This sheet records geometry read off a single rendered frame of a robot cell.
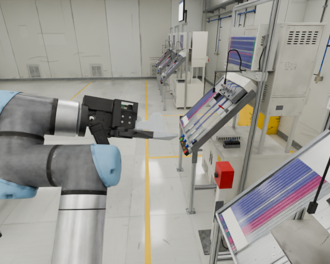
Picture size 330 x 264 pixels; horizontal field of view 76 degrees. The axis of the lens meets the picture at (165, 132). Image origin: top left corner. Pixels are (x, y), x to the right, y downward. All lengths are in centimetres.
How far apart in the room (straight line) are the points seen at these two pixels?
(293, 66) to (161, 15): 744
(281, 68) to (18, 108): 179
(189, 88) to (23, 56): 702
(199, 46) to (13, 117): 473
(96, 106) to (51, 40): 922
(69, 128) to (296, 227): 137
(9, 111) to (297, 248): 138
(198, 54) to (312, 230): 414
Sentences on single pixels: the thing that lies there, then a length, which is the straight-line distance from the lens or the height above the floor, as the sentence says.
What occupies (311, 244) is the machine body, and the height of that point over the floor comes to 62.
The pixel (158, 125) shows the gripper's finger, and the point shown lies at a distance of 45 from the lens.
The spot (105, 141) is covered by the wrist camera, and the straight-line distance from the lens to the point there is 46.
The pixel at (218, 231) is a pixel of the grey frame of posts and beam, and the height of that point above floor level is 55.
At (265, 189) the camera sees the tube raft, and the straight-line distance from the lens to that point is 121.
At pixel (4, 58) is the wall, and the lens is 1052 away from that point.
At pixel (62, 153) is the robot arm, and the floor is 145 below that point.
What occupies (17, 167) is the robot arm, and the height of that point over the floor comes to 144.
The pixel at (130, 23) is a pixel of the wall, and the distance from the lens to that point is 902.
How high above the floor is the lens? 163
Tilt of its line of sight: 24 degrees down
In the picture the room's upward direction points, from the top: straight up
